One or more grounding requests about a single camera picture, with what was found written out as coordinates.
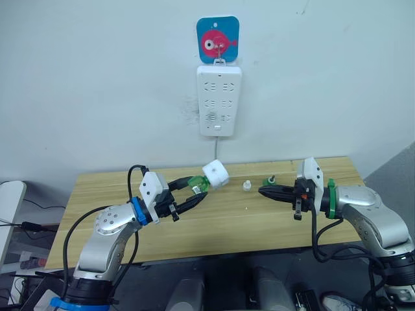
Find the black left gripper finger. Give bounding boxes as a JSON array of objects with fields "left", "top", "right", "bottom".
[
  {"left": 166, "top": 176, "right": 196, "bottom": 199},
  {"left": 174, "top": 191, "right": 209, "bottom": 215}
]

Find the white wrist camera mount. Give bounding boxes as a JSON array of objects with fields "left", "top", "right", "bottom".
[
  {"left": 296, "top": 156, "right": 325, "bottom": 216},
  {"left": 139, "top": 172, "right": 170, "bottom": 225}
]

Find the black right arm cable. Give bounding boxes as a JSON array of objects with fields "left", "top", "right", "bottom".
[{"left": 310, "top": 194, "right": 393, "bottom": 311}]

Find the blue fish wall hook sticker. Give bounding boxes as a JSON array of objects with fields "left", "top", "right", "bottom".
[{"left": 196, "top": 16, "right": 242, "bottom": 64}]

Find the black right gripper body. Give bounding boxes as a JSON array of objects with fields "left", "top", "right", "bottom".
[{"left": 291, "top": 179, "right": 314, "bottom": 222}]

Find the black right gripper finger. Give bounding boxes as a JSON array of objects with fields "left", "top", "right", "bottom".
[
  {"left": 257, "top": 184, "right": 296, "bottom": 194},
  {"left": 259, "top": 190, "right": 296, "bottom": 204}
]

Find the white furniture panel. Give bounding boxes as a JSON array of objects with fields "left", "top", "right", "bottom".
[{"left": 0, "top": 180, "right": 28, "bottom": 273}]

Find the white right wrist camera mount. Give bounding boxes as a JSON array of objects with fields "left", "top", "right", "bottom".
[{"left": 296, "top": 156, "right": 325, "bottom": 216}]

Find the white sneaker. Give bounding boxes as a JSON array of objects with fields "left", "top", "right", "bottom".
[{"left": 320, "top": 290, "right": 356, "bottom": 311}]

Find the black ribbed block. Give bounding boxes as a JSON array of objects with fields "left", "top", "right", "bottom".
[{"left": 294, "top": 290, "right": 319, "bottom": 311}]

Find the white power strip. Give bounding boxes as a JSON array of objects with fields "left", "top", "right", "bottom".
[{"left": 196, "top": 64, "right": 244, "bottom": 138}]

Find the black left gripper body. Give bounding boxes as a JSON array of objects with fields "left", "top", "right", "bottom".
[{"left": 154, "top": 189, "right": 181, "bottom": 223}]

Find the small metal wall hook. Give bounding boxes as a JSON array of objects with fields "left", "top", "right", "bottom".
[{"left": 213, "top": 43, "right": 228, "bottom": 66}]

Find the white mosquito repellent heater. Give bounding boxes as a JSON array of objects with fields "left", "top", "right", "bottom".
[{"left": 202, "top": 159, "right": 231, "bottom": 190}]

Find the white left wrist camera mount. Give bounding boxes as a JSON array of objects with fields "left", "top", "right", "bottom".
[{"left": 139, "top": 172, "right": 170, "bottom": 225}]

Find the dark grey rounded shape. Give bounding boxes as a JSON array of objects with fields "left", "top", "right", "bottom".
[
  {"left": 164, "top": 277, "right": 206, "bottom": 311},
  {"left": 252, "top": 266, "right": 296, "bottom": 311}
]

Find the black power adapter with cable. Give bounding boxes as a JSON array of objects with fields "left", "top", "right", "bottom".
[{"left": 0, "top": 198, "right": 67, "bottom": 240}]

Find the green liquid bottle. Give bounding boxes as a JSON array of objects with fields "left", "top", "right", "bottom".
[{"left": 187, "top": 174, "right": 211, "bottom": 194}]

